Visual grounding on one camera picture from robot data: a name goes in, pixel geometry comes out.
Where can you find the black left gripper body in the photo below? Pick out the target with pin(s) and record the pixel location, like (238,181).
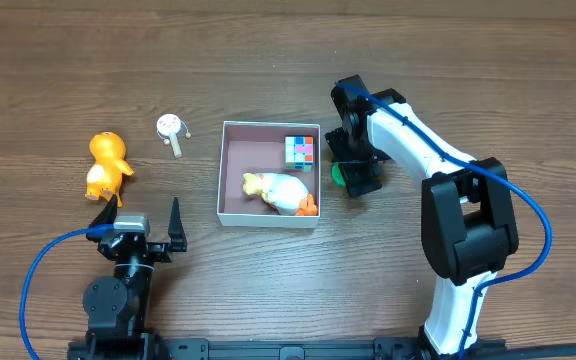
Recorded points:
(139,248)

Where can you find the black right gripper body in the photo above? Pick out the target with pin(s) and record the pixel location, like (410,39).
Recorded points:
(361,167)

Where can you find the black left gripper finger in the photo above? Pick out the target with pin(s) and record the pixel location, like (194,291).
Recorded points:
(176,233)
(103,222)

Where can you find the green round cap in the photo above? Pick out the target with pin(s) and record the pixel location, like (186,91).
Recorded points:
(337,176)

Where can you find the multicoloured puzzle cube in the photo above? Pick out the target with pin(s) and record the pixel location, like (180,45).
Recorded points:
(299,153)

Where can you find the white and yellow duck toy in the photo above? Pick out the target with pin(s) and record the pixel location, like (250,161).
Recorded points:
(285,193)

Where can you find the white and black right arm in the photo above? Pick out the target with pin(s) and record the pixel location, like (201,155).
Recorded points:
(468,226)

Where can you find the orange dinosaur toy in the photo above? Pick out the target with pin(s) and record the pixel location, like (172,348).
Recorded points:
(104,178)

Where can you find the white wooden rattle drum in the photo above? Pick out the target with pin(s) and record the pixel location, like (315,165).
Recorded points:
(168,128)

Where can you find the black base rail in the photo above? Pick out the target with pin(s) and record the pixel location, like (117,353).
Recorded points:
(383,348)

